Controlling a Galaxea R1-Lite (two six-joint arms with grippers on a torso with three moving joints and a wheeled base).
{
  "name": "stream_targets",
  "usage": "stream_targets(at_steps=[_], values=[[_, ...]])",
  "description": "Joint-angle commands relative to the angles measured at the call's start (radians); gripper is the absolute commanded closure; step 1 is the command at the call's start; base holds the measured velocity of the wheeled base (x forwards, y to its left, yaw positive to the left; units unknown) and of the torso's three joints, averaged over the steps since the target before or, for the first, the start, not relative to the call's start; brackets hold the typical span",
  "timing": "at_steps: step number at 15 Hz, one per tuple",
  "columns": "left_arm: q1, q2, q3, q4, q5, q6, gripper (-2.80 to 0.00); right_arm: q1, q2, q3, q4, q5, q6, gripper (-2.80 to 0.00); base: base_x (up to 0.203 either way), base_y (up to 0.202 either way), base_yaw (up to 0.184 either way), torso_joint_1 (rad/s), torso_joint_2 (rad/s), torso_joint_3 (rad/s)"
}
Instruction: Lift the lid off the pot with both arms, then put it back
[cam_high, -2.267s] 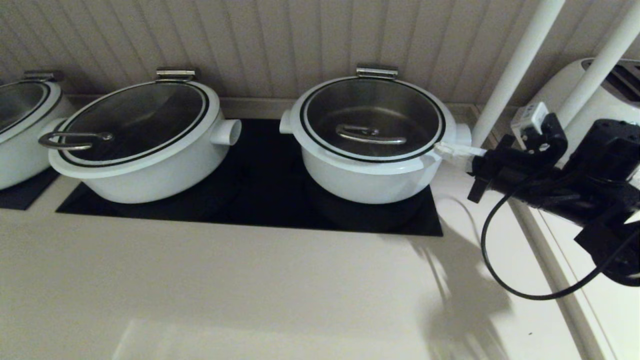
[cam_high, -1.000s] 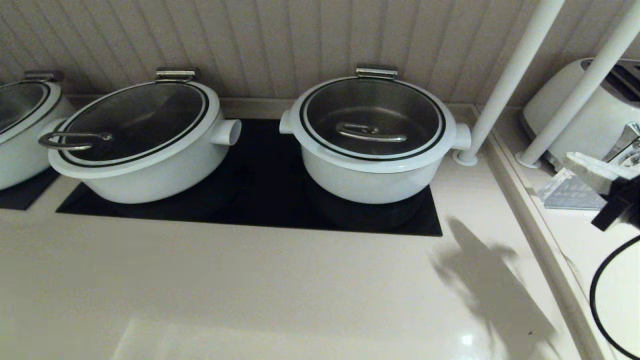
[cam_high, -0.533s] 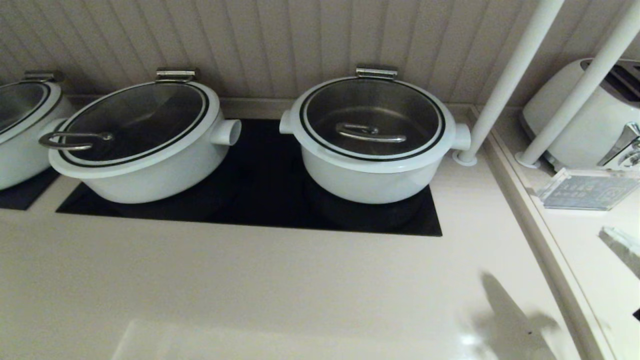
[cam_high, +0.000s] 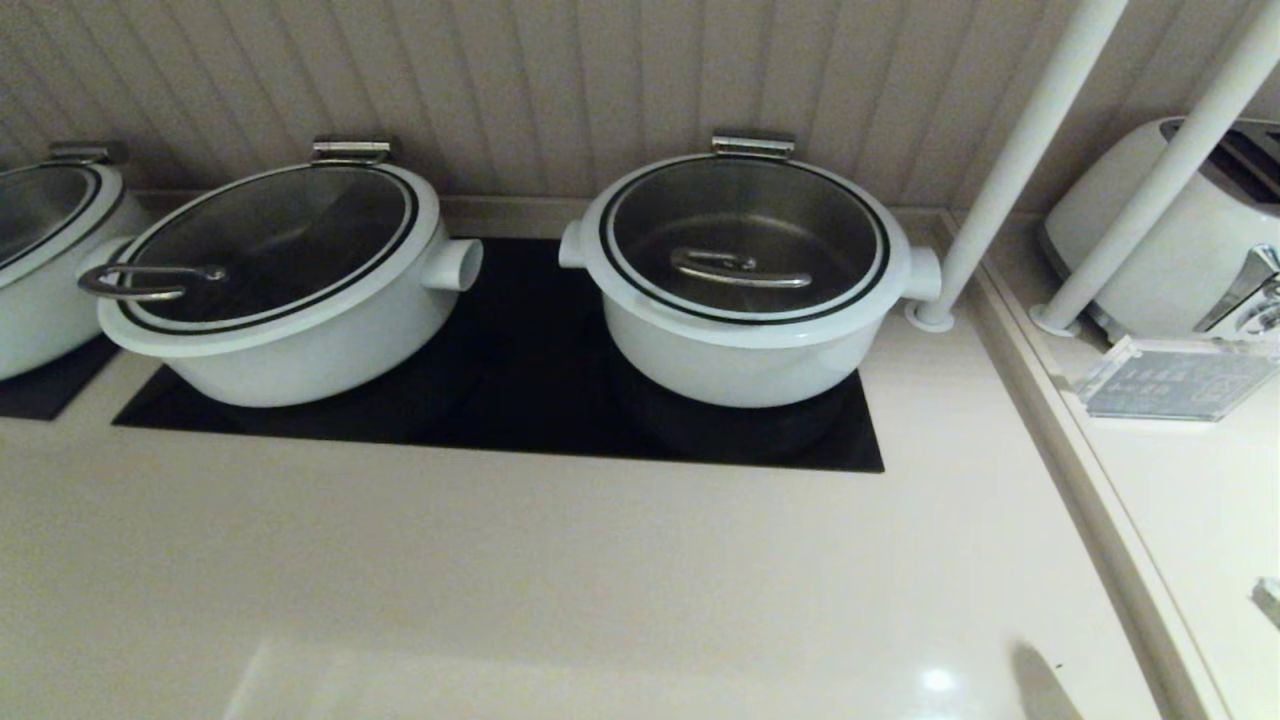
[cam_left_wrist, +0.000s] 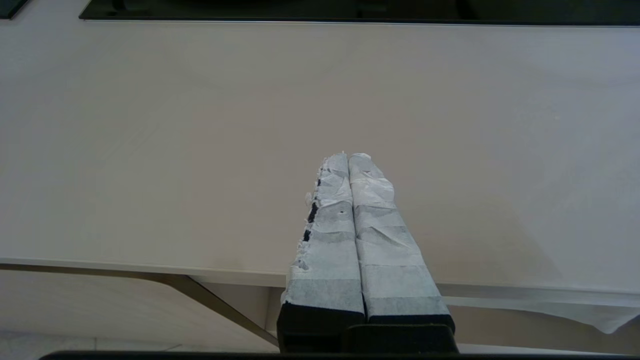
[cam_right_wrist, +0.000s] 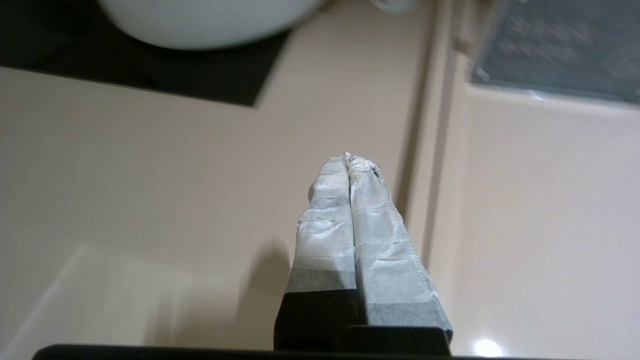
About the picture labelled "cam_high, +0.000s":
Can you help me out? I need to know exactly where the white pot with steel insert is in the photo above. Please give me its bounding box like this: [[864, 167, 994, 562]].
[[0, 142, 151, 381], [97, 137, 484, 409], [558, 133, 946, 409]]

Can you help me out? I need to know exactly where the white toaster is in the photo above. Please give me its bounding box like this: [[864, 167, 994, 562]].
[[1037, 117, 1280, 341]]

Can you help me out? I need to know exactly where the white slanted pole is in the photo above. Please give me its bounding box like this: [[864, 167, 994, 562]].
[[1030, 0, 1280, 338], [905, 0, 1129, 333]]

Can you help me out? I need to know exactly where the large black induction cooktop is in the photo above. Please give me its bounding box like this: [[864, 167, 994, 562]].
[[112, 237, 886, 474]]

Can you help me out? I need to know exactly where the clear acrylic sign holder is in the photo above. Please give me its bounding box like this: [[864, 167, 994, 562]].
[[1072, 335, 1280, 422]]

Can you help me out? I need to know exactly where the glass lid with white rim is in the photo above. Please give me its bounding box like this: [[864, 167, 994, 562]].
[[0, 160, 126, 291], [78, 160, 441, 359], [585, 153, 913, 351]]

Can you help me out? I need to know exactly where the small black induction cooktop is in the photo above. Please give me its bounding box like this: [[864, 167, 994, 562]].
[[0, 335, 121, 422]]

